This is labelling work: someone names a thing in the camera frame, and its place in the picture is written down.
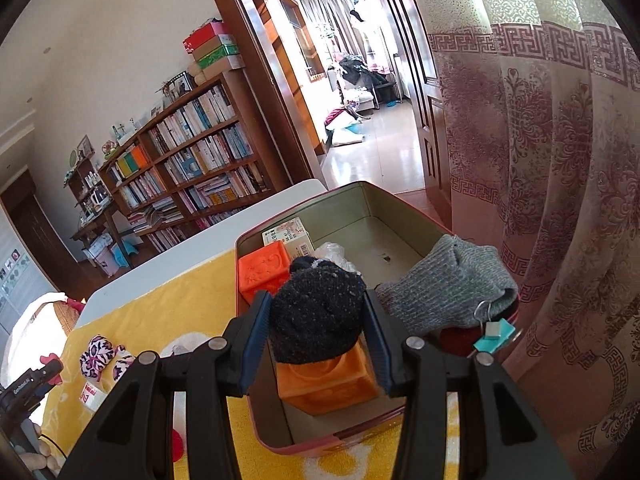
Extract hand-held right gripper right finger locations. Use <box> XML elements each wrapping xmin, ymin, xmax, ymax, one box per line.
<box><xmin>361</xmin><ymin>290</ymin><xmax>576</xmax><ymax>480</ymax></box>

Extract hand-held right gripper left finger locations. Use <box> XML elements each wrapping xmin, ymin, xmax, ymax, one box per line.
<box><xmin>59</xmin><ymin>290</ymin><xmax>273</xmax><ymax>480</ymax></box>

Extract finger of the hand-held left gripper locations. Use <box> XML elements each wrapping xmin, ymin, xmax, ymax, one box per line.
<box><xmin>31</xmin><ymin>358</ymin><xmax>65</xmax><ymax>387</ymax></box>

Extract orange striped rubber cube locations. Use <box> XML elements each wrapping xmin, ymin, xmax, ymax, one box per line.
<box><xmin>275</xmin><ymin>335</ymin><xmax>381</xmax><ymax>416</ymax></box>

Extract orange swirl rubber cube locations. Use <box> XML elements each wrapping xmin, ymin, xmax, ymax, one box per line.
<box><xmin>238</xmin><ymin>241</ymin><xmax>292</xmax><ymax>306</ymax></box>

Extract black sock ball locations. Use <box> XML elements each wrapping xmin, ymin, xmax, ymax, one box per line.
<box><xmin>269</xmin><ymin>256</ymin><xmax>367</xmax><ymax>365</ymax></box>

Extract grey knit sock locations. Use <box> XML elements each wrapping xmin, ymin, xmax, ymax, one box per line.
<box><xmin>374</xmin><ymin>234</ymin><xmax>519</xmax><ymax>336</ymax></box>

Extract clear plastic bag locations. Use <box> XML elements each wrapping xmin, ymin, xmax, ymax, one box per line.
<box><xmin>312</xmin><ymin>241</ymin><xmax>361</xmax><ymax>276</ymax></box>

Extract yellow cardboard box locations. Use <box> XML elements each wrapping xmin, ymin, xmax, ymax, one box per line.
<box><xmin>261</xmin><ymin>216</ymin><xmax>315</xmax><ymax>256</ymax></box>

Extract pink tin container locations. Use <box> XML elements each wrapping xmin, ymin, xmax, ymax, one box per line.
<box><xmin>235</xmin><ymin>181</ymin><xmax>523</xmax><ymax>461</ymax></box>

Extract person's left hand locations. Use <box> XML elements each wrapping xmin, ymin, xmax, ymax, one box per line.
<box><xmin>15</xmin><ymin>417</ymin><xmax>56</xmax><ymax>473</ymax></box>

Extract white red paper packet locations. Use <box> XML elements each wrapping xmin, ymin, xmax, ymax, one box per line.
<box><xmin>80</xmin><ymin>382</ymin><xmax>108</xmax><ymax>411</ymax></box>

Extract leopard print sock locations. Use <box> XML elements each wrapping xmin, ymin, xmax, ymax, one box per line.
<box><xmin>79</xmin><ymin>335</ymin><xmax>115</xmax><ymax>380</ymax></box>
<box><xmin>111</xmin><ymin>344</ymin><xmax>137</xmax><ymax>386</ymax></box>

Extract wicker basket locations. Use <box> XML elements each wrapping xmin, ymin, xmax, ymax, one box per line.
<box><xmin>7</xmin><ymin>291</ymin><xmax>87</xmax><ymax>361</ymax></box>

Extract white wardrobe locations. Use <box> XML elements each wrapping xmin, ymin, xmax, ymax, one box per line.
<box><xmin>0</xmin><ymin>200</ymin><xmax>46</xmax><ymax>331</ymax></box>

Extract yellow white towel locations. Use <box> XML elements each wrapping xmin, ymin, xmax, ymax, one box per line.
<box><xmin>37</xmin><ymin>247</ymin><xmax>461</xmax><ymax>480</ymax></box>

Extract teal binder clip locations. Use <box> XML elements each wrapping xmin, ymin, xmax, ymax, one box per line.
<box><xmin>470</xmin><ymin>300</ymin><xmax>523</xmax><ymax>358</ymax></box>

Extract white storage bin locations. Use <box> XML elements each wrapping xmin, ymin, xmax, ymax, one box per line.
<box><xmin>82</xmin><ymin>235</ymin><xmax>118</xmax><ymax>278</ymax></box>

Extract dark wooden door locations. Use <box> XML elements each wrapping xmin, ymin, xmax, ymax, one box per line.
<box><xmin>0</xmin><ymin>180</ymin><xmax>76</xmax><ymax>301</ymax></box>

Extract blue plastic stool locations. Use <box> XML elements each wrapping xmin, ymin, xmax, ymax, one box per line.
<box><xmin>112</xmin><ymin>242</ymin><xmax>141</xmax><ymax>268</ymax></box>

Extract small wooden shelf desk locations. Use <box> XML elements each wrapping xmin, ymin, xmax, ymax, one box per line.
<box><xmin>64</xmin><ymin>152</ymin><xmax>136</xmax><ymax>271</ymax></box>

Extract large wooden bookshelf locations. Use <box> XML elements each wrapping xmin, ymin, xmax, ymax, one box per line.
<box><xmin>97</xmin><ymin>71</ymin><xmax>293</xmax><ymax>256</ymax></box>

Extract brown panelled door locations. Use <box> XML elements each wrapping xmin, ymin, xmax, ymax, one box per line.
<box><xmin>370</xmin><ymin>0</ymin><xmax>453</xmax><ymax>231</ymax></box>

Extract colourful boxed book set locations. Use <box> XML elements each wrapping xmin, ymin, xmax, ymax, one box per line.
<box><xmin>116</xmin><ymin>145</ymin><xmax>152</xmax><ymax>177</ymax></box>

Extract rows of books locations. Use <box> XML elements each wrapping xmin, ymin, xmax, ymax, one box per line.
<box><xmin>107</xmin><ymin>85</ymin><xmax>271</xmax><ymax>253</ymax></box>

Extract patterned beige curtain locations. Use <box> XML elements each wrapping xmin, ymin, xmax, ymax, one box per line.
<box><xmin>400</xmin><ymin>0</ymin><xmax>640</xmax><ymax>480</ymax></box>

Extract framed photo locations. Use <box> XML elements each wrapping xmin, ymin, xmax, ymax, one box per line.
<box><xmin>165</xmin><ymin>72</ymin><xmax>193</xmax><ymax>96</ymax></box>

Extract pile of clothes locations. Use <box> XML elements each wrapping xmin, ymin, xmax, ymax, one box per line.
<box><xmin>325</xmin><ymin>52</ymin><xmax>401</xmax><ymax>126</ymax></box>

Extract green white shoebox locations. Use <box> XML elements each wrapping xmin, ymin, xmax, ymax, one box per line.
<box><xmin>195</xmin><ymin>45</ymin><xmax>246</xmax><ymax>72</ymax></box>

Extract wooden glass cabinet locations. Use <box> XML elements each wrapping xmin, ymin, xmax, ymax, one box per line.
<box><xmin>247</xmin><ymin>0</ymin><xmax>331</xmax><ymax>156</ymax></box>

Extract tan shoebox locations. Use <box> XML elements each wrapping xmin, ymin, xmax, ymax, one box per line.
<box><xmin>192</xmin><ymin>35</ymin><xmax>241</xmax><ymax>61</ymax></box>

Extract red shoebox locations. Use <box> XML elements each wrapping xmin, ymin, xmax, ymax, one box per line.
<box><xmin>182</xmin><ymin>27</ymin><xmax>221</xmax><ymax>55</ymax></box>

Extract grey window curtain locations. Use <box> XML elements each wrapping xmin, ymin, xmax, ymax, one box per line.
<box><xmin>299</xmin><ymin>0</ymin><xmax>361</xmax><ymax>61</ymax></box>

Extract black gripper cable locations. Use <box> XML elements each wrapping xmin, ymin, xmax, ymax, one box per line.
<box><xmin>35</xmin><ymin>432</ymin><xmax>68</xmax><ymax>461</ymax></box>

